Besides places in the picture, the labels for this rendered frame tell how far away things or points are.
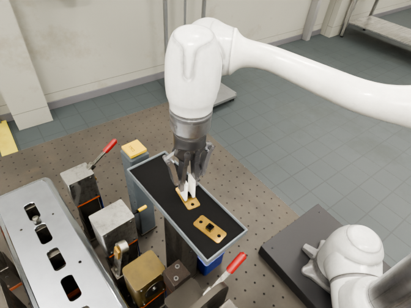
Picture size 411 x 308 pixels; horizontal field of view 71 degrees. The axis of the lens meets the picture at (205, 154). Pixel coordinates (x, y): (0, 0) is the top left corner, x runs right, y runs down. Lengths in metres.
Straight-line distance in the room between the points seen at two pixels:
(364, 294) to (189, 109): 0.68
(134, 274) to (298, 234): 0.74
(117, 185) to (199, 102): 1.00
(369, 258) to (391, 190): 1.92
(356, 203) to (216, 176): 1.46
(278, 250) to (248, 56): 0.81
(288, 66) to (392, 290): 0.56
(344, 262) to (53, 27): 2.82
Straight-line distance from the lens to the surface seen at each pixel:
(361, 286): 0.96
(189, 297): 0.77
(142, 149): 0.95
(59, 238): 0.99
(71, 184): 1.03
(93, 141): 1.74
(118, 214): 0.86
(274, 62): 0.66
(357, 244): 1.03
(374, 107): 0.60
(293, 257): 1.24
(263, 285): 1.23
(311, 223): 1.35
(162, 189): 0.83
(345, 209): 2.56
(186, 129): 0.58
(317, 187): 2.61
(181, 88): 0.53
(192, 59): 0.50
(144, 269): 0.80
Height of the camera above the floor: 1.80
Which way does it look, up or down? 43 degrees down
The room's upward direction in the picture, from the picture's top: 5 degrees clockwise
